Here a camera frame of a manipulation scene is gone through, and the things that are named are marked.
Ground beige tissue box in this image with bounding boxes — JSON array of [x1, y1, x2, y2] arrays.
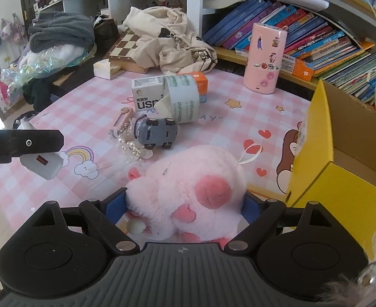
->
[[93, 59, 122, 80]]

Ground small orange white box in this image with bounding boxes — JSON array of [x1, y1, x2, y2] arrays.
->
[[282, 54, 314, 82]]

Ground beige cloth bag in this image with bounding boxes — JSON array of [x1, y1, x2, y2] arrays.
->
[[123, 6, 219, 75]]

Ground pink plush pig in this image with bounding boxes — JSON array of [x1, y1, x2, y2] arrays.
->
[[126, 145, 248, 242]]

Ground orange white toothpaste box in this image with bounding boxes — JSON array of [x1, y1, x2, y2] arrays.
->
[[131, 72, 209, 113]]

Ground grey toy car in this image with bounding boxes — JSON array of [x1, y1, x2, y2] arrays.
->
[[134, 117, 179, 150]]

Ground white fluffy cloth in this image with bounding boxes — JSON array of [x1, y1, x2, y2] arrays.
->
[[25, 43, 93, 71]]

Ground yellow cardboard box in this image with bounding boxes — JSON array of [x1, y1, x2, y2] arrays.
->
[[285, 79, 376, 256]]

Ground white bookshelf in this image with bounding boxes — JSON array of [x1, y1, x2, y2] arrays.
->
[[38, 0, 376, 116]]

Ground white plastic block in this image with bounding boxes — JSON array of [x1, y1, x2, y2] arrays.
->
[[17, 120, 64, 180]]

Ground grey folded clothing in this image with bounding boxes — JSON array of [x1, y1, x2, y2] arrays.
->
[[28, 11, 96, 53]]

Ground row of colourful books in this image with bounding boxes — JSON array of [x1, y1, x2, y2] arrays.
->
[[202, 0, 376, 113]]

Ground wooden chessboard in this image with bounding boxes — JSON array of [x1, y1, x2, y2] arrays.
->
[[108, 28, 151, 74]]

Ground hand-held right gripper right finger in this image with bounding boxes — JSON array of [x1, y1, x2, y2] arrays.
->
[[224, 190, 334, 254]]

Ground pink sticker-covered cylinder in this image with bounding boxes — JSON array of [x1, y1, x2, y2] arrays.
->
[[243, 22, 288, 95]]

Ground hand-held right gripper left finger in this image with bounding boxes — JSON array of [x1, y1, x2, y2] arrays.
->
[[38, 187, 140, 254]]

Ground iridescent plastic wrap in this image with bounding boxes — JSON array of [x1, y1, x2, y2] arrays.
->
[[0, 49, 95, 94]]

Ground small purple tube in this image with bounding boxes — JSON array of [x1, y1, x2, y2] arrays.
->
[[113, 108, 134, 135]]

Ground dark brown bag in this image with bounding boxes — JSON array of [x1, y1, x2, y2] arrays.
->
[[94, 16, 120, 50]]

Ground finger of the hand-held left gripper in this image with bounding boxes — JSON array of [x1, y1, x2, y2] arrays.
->
[[12, 129, 65, 158]]

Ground clear tape roll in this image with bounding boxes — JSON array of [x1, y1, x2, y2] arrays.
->
[[153, 74, 202, 125]]

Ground pink checked table mat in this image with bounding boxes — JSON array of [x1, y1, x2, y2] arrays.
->
[[0, 67, 314, 247]]

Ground pearl bead accessory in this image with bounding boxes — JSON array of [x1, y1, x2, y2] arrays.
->
[[109, 127, 153, 162]]

